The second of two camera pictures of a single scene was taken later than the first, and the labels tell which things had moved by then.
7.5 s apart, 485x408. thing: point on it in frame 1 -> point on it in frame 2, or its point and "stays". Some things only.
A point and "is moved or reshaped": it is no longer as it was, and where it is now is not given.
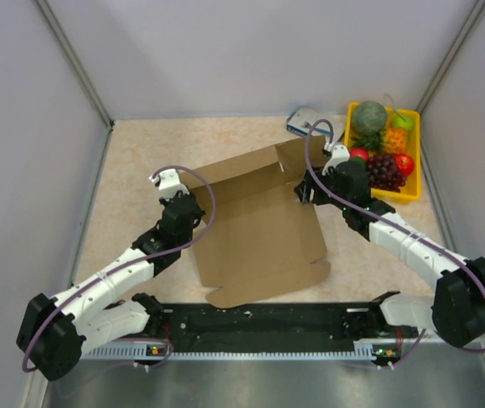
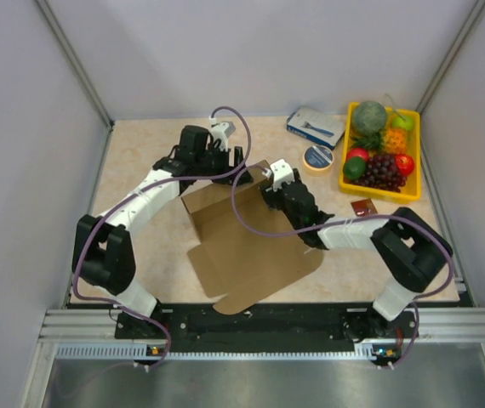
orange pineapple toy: x=396 y=140 stays
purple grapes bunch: x=383 y=172 stays
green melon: x=369 y=116 stays
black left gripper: x=199 y=213 -> x=238 y=160
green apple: x=398 y=122 stays
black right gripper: x=304 y=189 -> x=271 y=196
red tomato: x=359 y=151 stays
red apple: x=405 y=163 stays
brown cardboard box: x=257 y=238 is moved or reshaped
